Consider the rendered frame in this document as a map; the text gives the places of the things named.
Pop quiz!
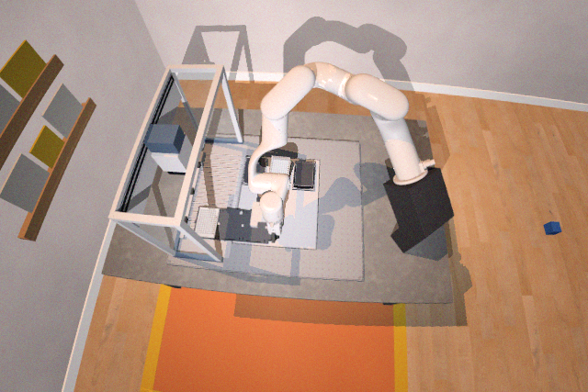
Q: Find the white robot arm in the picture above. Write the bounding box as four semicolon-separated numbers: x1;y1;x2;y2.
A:
248;62;435;228

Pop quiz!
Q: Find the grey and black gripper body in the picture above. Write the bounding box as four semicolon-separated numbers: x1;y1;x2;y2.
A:
267;219;283;236

